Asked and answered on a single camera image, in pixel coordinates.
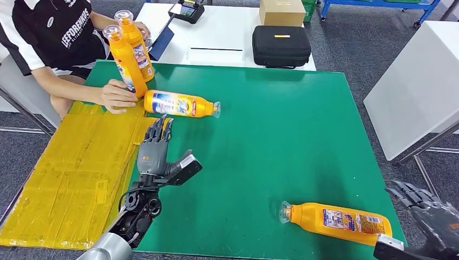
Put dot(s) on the person's left forearm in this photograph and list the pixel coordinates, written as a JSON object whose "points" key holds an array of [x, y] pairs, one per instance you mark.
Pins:
{"points": [[104, 19]]}

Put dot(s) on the brown cardboard box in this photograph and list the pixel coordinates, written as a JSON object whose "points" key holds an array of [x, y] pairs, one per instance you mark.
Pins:
{"points": [[282, 13]]}

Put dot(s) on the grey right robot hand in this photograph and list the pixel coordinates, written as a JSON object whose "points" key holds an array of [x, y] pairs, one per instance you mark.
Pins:
{"points": [[441, 222]]}

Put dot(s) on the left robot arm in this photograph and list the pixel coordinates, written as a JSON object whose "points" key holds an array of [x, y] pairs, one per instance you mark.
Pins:
{"points": [[140, 211]]}

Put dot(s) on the white table with metal legs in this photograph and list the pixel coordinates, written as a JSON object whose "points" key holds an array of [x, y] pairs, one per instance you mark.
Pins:
{"points": [[18, 97], [412, 89]]}

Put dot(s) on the person's left hand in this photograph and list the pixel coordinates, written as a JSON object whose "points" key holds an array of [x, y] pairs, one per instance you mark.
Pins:
{"points": [[144, 29]]}

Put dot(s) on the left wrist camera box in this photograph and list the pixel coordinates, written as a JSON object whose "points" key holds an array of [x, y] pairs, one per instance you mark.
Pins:
{"points": [[186, 170]]}

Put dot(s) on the black remote controller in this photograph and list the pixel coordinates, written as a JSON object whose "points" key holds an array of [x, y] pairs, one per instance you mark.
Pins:
{"points": [[187, 10]]}

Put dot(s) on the yellow taped cardboard mat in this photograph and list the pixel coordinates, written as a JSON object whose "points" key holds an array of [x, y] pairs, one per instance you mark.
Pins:
{"points": [[64, 179]]}

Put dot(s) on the person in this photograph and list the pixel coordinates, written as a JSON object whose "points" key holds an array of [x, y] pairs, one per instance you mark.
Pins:
{"points": [[46, 32]]}

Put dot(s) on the person's right hand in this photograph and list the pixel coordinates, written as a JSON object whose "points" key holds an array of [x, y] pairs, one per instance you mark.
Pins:
{"points": [[114, 97]]}

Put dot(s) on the blue tablet cover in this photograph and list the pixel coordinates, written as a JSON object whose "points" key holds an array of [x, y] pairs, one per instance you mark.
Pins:
{"points": [[163, 42]]}

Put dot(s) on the black pen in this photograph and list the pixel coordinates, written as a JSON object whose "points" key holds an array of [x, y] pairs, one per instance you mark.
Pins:
{"points": [[217, 48]]}

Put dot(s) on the orange detergent bottle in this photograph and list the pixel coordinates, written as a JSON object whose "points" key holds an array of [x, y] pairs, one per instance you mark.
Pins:
{"points": [[140, 50], [333, 222], [179, 104], [123, 61]]}

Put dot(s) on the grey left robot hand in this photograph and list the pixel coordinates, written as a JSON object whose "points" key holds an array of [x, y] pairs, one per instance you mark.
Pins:
{"points": [[152, 158]]}

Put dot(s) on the black zip carrying case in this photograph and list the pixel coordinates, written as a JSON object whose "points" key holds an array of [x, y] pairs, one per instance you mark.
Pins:
{"points": [[281, 46]]}

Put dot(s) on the person's right forearm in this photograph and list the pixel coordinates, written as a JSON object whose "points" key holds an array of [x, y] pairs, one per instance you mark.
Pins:
{"points": [[68, 88]]}

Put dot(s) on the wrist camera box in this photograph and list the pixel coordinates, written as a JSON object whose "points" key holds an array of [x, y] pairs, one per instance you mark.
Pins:
{"points": [[391, 249], [186, 170]]}

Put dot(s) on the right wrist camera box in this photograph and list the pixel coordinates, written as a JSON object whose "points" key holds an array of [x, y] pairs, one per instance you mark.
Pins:
{"points": [[391, 249]]}

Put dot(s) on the blue wheeled metal rack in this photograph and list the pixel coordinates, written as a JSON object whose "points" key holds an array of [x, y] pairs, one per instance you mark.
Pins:
{"points": [[380, 4]]}

